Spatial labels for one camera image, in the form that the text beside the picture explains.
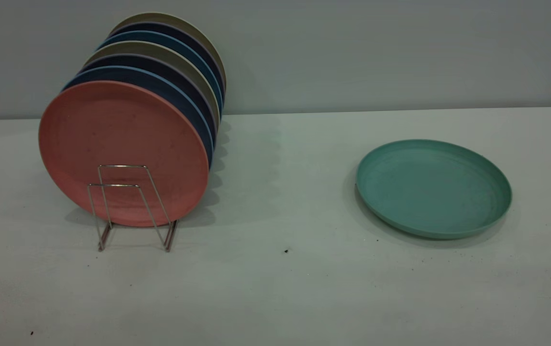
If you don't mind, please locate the green plastic plate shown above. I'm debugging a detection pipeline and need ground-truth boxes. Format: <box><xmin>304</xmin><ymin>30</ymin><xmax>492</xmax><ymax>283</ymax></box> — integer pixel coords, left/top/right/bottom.
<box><xmin>355</xmin><ymin>139</ymin><xmax>513</xmax><ymax>240</ymax></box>

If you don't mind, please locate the blue plastic plate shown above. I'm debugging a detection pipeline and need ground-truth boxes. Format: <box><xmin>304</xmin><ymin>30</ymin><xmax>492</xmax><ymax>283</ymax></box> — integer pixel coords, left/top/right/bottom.
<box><xmin>97</xmin><ymin>31</ymin><xmax>224</xmax><ymax>116</ymax></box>
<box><xmin>61</xmin><ymin>66</ymin><xmax>215</xmax><ymax>169</ymax></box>

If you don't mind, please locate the dark purple plastic plate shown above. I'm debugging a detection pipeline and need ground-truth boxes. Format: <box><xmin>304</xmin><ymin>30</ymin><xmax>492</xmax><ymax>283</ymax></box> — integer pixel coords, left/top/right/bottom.
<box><xmin>107</xmin><ymin>22</ymin><xmax>226</xmax><ymax>99</ymax></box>
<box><xmin>78</xmin><ymin>53</ymin><xmax>218</xmax><ymax>145</ymax></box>

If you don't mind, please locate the pink plastic plate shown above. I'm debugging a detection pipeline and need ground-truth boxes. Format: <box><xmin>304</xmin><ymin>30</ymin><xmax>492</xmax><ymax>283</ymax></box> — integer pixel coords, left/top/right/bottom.
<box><xmin>38</xmin><ymin>81</ymin><xmax>209</xmax><ymax>227</ymax></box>

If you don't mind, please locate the beige plastic plate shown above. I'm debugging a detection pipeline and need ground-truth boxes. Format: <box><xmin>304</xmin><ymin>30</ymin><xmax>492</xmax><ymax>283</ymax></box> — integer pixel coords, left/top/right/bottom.
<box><xmin>83</xmin><ymin>41</ymin><xmax>221</xmax><ymax>130</ymax></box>
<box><xmin>110</xmin><ymin>12</ymin><xmax>228</xmax><ymax>92</ymax></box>

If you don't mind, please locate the metal wire plate rack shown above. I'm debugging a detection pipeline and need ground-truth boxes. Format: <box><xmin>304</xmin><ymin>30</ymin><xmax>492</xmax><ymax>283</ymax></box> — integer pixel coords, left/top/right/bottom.
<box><xmin>87</xmin><ymin>164</ymin><xmax>178</xmax><ymax>252</ymax></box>

